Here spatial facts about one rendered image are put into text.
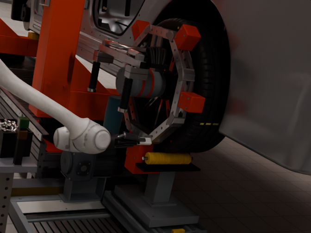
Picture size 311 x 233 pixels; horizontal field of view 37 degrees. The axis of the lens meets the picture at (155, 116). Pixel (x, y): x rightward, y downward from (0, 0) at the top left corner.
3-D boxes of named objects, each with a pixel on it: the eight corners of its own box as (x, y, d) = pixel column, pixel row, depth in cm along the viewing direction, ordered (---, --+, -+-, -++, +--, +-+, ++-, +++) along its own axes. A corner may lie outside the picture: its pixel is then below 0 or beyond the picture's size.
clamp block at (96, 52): (113, 64, 228) (115, 53, 226) (96, 61, 223) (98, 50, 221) (108, 61, 232) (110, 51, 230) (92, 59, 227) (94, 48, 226)
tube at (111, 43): (152, 57, 222) (157, 34, 220) (117, 52, 212) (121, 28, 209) (135, 50, 236) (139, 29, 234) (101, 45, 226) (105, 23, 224)
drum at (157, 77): (163, 102, 223) (170, 74, 220) (125, 99, 212) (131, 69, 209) (149, 94, 235) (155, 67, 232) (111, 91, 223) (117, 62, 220)
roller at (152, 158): (194, 166, 235) (196, 155, 234) (144, 166, 219) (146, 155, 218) (187, 161, 240) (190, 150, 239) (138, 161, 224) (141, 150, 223)
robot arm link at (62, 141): (84, 151, 197) (98, 153, 186) (49, 151, 188) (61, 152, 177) (85, 126, 197) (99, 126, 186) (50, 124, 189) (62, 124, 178)
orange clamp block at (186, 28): (191, 51, 209) (202, 37, 203) (177, 49, 204) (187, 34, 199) (186, 40, 212) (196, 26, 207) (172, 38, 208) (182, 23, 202)
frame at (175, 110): (177, 157, 212) (204, 39, 199) (164, 156, 208) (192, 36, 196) (123, 119, 256) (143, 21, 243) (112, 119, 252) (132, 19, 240)
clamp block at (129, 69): (147, 80, 200) (149, 68, 199) (128, 78, 195) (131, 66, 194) (141, 77, 204) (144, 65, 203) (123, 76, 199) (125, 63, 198)
